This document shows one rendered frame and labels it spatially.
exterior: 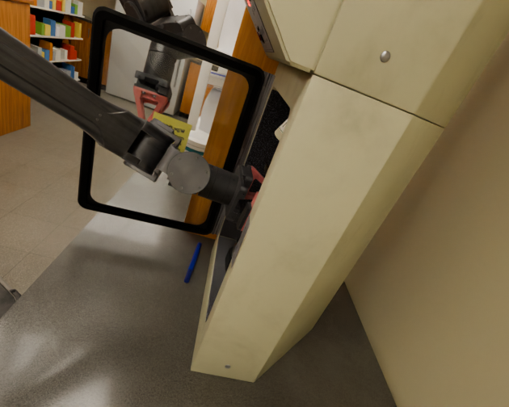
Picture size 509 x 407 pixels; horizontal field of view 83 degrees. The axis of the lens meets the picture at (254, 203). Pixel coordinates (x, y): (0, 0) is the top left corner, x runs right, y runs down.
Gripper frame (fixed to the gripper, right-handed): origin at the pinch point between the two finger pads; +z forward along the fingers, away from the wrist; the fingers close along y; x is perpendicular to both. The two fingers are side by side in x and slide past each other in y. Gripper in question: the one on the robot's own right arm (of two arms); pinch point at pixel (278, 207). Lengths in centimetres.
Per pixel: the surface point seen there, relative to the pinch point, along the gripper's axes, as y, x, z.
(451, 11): -17.7, -30.1, -2.0
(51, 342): -14.5, 27.5, -27.6
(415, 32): -17.6, -27.6, -3.7
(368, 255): 16.6, 11.9, 38.0
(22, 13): 262, 27, -184
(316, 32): -17.0, -24.0, -11.6
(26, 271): 85, 124, -77
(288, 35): -16.8, -22.9, -13.7
